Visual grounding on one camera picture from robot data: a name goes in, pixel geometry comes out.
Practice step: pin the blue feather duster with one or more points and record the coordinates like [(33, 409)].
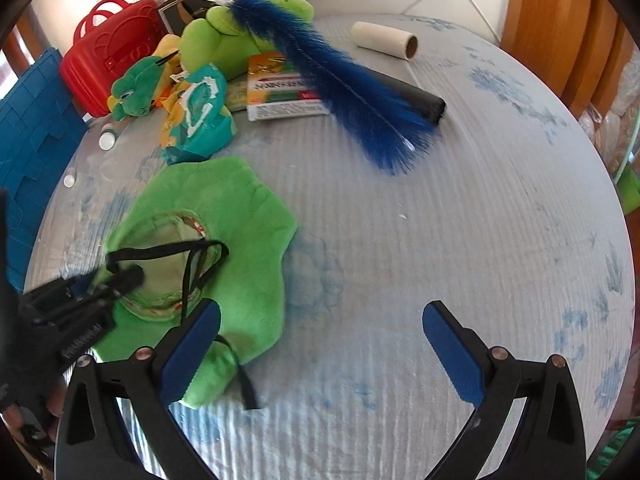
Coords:
[(340, 75)]

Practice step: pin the green plush hat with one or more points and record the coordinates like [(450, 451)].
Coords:
[(245, 240)]

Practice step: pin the teal patterned pouch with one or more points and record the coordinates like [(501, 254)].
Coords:
[(200, 110)]

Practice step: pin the wooden chair back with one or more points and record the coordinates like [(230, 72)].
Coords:
[(550, 25)]

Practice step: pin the person's left hand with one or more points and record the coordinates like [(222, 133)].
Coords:
[(22, 410)]

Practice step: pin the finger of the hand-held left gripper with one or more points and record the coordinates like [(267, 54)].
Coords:
[(127, 277)]

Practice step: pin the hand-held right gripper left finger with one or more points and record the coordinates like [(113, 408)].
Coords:
[(192, 355)]

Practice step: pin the green frog plush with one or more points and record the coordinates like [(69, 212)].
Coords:
[(220, 45)]

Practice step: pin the white paper roll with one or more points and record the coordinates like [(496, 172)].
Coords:
[(380, 39)]

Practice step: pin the red toy suitcase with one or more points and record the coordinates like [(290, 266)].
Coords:
[(115, 55)]

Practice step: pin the yellow and green pencil box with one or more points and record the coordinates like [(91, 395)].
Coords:
[(280, 97)]

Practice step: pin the small white cap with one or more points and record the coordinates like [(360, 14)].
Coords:
[(69, 181)]

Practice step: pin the green and yellow plush bird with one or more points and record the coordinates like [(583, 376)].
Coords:
[(137, 85)]

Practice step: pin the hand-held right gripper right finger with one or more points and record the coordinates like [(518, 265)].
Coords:
[(452, 355)]

